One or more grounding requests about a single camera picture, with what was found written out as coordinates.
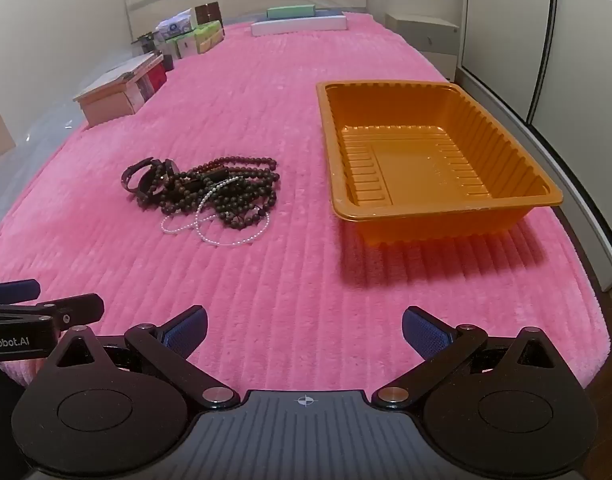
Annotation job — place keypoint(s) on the pink fluffy blanket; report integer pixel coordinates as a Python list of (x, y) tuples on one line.
[(261, 285)]

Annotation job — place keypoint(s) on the flat blue box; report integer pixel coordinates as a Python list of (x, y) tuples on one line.
[(330, 12)]

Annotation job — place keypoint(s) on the green packaging box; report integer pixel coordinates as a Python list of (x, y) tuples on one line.
[(208, 37), (181, 46)]

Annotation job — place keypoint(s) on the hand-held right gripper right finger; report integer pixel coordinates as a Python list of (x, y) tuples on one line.
[(425, 332)]

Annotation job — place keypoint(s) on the black bangle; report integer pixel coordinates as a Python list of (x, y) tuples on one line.
[(170, 167), (147, 187), (126, 176)]

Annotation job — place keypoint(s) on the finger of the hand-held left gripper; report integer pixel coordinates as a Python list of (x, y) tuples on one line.
[(78, 310), (13, 291)]

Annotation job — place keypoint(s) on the brown box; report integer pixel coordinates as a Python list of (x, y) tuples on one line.
[(207, 12)]

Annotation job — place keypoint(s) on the sliding door wardrobe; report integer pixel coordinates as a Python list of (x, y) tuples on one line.
[(575, 60)]

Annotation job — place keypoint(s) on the orange plastic tray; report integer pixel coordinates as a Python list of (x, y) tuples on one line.
[(410, 160)]

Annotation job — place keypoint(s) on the long green box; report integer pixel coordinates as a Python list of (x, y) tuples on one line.
[(291, 11)]

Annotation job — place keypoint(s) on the red box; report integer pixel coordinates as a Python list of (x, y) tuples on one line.
[(156, 80)]

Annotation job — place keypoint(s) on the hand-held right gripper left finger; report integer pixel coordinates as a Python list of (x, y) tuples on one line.
[(187, 332)]

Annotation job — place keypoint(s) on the beige nightstand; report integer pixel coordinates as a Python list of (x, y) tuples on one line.
[(425, 35)]

